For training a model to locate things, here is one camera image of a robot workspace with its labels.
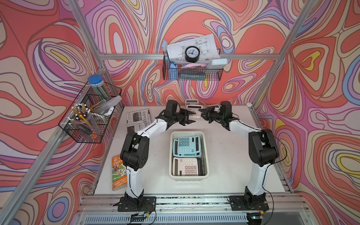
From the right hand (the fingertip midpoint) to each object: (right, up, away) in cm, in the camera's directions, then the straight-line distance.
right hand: (198, 113), depth 92 cm
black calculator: (-1, -32, -15) cm, 36 cm away
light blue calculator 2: (-15, -22, -7) cm, 28 cm away
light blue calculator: (-7, -20, -7) cm, 22 cm away
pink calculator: (-9, -31, -14) cm, 35 cm away
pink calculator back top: (-2, +10, +27) cm, 29 cm away
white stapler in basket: (-50, +1, -20) cm, 54 cm away
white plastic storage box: (+1, -24, -13) cm, 28 cm away
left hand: (-1, -1, -7) cm, 7 cm away
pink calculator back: (-2, +3, +3) cm, 5 cm away
